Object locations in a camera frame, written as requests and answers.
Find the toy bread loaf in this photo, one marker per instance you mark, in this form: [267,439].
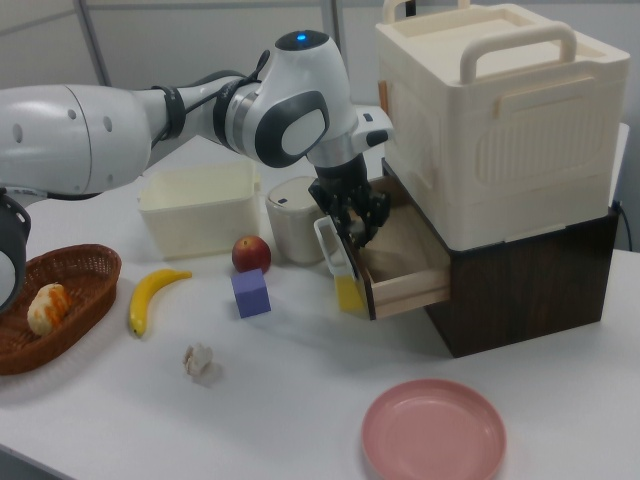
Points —
[47,307]

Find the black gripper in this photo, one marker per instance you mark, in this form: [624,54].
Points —
[340,182]

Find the cream plastic storage box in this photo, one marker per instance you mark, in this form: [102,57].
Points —
[500,140]

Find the cream plastic bin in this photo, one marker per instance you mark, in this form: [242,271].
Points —
[200,220]

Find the open wooden drawer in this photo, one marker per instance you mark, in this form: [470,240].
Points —
[405,260]

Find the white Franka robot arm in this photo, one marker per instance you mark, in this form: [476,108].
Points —
[150,125]

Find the crumpled paper ball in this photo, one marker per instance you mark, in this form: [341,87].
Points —
[200,362]

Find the dark wood cabinet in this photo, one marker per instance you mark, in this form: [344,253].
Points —
[525,295]

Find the pink plate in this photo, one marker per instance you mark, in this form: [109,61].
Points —
[432,432]

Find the small cream lidded trash can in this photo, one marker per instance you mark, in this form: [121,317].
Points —
[290,230]

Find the red toy apple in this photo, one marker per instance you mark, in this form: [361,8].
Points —
[251,254]

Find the brown wicker basket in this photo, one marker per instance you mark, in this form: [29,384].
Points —
[85,310]

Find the yellow toy banana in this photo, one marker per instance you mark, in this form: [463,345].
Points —
[145,295]

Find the black camera stand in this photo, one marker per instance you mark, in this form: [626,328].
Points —
[410,6]

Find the yellow cube block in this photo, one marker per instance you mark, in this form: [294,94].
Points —
[349,297]

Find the purple cube block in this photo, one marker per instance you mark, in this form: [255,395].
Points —
[251,295]

